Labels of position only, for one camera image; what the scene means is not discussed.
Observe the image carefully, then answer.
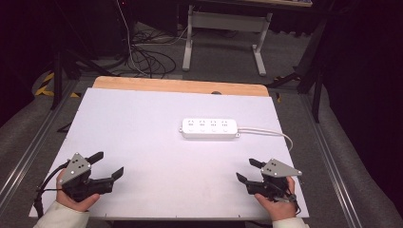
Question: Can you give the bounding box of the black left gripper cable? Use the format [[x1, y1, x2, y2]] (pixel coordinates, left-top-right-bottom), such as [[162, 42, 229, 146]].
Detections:
[[33, 161, 71, 220]]

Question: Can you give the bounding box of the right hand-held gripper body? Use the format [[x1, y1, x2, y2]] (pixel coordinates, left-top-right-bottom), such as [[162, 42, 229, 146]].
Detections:
[[245, 158, 303, 201]]

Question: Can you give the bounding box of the white floor cable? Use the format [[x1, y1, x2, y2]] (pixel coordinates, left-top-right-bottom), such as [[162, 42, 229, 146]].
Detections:
[[116, 0, 150, 78]]

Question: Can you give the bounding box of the yellow black floor tape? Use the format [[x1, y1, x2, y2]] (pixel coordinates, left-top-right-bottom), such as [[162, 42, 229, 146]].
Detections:
[[33, 71, 82, 99]]

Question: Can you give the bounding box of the white board table cover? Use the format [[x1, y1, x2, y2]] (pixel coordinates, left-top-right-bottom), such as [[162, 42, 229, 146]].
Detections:
[[29, 86, 310, 221]]

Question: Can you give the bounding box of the white power strip cable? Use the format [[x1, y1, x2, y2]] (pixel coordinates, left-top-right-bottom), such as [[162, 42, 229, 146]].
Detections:
[[237, 126, 295, 153]]

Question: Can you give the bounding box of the black computer case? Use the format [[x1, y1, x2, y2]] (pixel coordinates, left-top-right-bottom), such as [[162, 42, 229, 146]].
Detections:
[[89, 0, 138, 60]]

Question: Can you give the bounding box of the aluminium floor rail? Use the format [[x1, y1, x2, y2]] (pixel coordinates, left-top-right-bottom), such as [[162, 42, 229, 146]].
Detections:
[[0, 78, 81, 208], [297, 92, 363, 228]]

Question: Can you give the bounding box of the person's left hand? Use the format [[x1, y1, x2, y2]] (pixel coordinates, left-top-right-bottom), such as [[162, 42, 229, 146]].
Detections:
[[55, 176, 102, 213]]

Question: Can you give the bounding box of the white power strip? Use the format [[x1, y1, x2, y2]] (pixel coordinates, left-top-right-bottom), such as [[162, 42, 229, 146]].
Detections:
[[178, 117, 241, 140]]

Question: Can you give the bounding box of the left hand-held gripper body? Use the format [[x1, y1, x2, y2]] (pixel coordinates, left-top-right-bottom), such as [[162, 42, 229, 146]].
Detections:
[[59, 152, 114, 202]]

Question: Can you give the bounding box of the person's right hand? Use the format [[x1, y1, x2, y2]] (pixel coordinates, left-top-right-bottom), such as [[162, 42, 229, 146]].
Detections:
[[254, 176, 297, 222]]

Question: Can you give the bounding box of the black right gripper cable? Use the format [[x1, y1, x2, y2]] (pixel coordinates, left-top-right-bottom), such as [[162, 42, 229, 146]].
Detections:
[[273, 176, 302, 214]]

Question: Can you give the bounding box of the white metal desk frame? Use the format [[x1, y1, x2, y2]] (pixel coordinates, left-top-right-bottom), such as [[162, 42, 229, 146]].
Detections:
[[182, 4, 274, 78]]

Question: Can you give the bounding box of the black metal stand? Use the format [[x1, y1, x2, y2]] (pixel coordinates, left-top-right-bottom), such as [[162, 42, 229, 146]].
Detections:
[[265, 12, 332, 124], [50, 0, 120, 111]]

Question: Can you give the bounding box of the tangle of black floor cables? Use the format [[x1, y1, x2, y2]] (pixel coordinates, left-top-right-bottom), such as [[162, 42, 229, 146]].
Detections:
[[125, 24, 178, 80]]

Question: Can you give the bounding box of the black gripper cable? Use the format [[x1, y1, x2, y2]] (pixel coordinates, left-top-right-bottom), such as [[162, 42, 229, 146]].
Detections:
[[273, 176, 302, 214], [33, 161, 71, 220]]

